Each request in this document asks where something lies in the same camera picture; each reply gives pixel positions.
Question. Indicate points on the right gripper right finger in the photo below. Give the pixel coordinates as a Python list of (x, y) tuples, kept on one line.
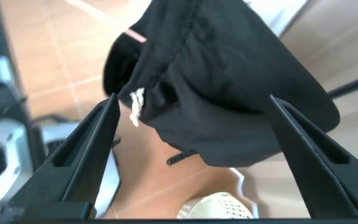
[(325, 177)]

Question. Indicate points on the black shorts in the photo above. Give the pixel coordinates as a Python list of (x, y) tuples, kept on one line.
[(228, 81)]

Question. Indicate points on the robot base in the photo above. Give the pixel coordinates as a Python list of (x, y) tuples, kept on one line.
[(17, 146)]

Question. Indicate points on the black clothes rack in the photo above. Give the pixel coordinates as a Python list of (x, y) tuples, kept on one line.
[(180, 158)]

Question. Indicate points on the white laundry basket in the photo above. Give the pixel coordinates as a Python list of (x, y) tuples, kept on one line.
[(213, 207)]

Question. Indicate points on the pink clothes hanger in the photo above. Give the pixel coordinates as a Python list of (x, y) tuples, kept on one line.
[(135, 35)]

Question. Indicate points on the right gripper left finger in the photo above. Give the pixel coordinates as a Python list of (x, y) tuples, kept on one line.
[(73, 174)]

